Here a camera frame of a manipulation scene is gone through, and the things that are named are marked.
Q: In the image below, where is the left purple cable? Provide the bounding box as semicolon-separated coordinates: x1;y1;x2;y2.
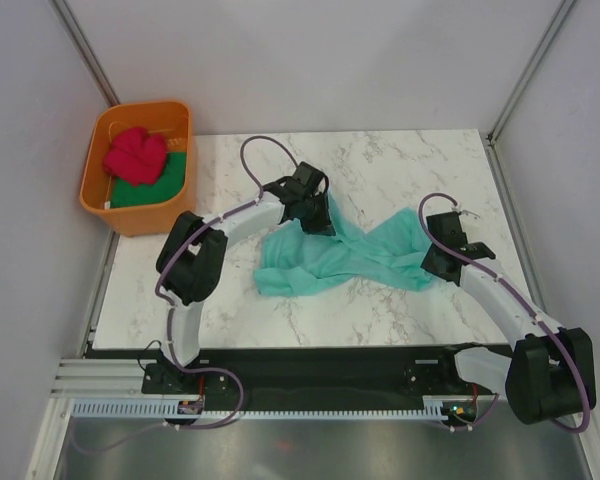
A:
69;135;301;456

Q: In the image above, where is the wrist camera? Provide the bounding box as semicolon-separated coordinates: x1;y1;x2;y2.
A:
291;162;329;197
454;208;481;221

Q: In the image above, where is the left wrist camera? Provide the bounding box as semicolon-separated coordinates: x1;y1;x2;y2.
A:
291;162;329;197

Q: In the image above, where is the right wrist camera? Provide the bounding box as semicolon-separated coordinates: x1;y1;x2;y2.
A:
454;208;481;221

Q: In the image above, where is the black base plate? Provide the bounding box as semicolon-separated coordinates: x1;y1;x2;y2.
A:
142;344;491;410

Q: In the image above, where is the orange plastic bin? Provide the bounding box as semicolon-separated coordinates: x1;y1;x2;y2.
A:
79;100;197;237

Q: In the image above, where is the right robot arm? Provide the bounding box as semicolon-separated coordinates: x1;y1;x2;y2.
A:
419;211;596;433

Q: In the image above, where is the aluminium rail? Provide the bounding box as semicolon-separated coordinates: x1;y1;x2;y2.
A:
51;359;144;398

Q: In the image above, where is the teal t shirt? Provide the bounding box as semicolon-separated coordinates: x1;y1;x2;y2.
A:
253;198;434;297

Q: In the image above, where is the left aluminium frame post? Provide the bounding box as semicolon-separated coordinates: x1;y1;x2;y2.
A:
49;0;120;107

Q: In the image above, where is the right aluminium frame post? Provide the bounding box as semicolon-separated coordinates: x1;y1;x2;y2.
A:
483;0;579;148

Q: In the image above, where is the white slotted cable duct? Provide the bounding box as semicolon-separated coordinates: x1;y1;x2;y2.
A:
71;396;448;421

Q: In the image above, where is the red t shirt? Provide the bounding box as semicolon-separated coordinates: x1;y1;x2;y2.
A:
103;127;168;186

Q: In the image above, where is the green t shirt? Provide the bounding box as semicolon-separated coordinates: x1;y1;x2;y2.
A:
109;152;187;208

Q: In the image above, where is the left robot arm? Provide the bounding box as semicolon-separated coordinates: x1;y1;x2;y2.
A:
155;170;335;393

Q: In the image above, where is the aluminium frame post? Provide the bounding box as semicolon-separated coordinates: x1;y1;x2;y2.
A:
49;0;120;107
483;0;579;148

